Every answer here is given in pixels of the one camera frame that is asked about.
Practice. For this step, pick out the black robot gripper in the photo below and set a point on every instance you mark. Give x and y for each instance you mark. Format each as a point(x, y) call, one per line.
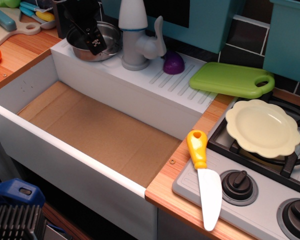
point(80, 14)

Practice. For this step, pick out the small stainless steel pot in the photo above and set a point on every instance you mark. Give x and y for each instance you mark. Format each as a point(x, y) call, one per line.
point(106, 42)

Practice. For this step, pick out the white toy sink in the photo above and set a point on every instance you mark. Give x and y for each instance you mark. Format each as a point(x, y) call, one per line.
point(165, 102)

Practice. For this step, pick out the cardboard sheet in sink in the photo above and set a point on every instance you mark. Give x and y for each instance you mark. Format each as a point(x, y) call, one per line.
point(128, 146)

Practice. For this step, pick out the black ribbed heat sink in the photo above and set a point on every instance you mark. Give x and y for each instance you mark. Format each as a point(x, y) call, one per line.
point(25, 222)

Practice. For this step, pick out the grey toy faucet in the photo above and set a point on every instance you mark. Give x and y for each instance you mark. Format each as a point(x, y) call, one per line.
point(138, 48)

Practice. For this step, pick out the yellow toy corn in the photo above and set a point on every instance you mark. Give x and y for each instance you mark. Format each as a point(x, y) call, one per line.
point(46, 16)

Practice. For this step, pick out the teal toy utensil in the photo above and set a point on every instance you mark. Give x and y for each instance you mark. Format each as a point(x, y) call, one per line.
point(30, 10)

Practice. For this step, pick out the purple toy eggplant half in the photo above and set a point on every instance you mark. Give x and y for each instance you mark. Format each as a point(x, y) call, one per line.
point(173, 63)

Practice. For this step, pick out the green toy vegetable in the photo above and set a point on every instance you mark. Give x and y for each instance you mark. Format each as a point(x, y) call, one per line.
point(10, 3)

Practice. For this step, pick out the beige wooden cutting board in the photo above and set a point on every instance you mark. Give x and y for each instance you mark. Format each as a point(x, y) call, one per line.
point(26, 28)

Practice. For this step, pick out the green plastic cutting board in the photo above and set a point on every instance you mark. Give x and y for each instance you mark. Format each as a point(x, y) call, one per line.
point(233, 80)

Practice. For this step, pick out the blue clamp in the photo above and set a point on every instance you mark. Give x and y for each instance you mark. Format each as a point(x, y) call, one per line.
point(17, 192)

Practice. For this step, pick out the cream scalloped plate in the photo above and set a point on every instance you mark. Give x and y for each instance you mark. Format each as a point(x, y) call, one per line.
point(262, 128)

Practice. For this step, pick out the teal cabinet at right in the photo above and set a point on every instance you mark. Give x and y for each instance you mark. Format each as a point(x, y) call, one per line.
point(282, 53)

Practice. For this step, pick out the black stove knob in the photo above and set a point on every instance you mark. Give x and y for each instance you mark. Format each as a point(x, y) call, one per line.
point(288, 218)
point(238, 188)

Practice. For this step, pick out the black burner grate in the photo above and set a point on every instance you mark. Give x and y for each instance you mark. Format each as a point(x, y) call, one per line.
point(282, 169)

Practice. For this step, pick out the teal handled toy knife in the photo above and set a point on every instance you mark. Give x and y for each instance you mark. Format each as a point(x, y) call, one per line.
point(7, 22)

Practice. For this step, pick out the yellow handled toy knife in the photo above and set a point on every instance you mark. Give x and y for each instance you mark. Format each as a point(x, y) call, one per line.
point(210, 185)

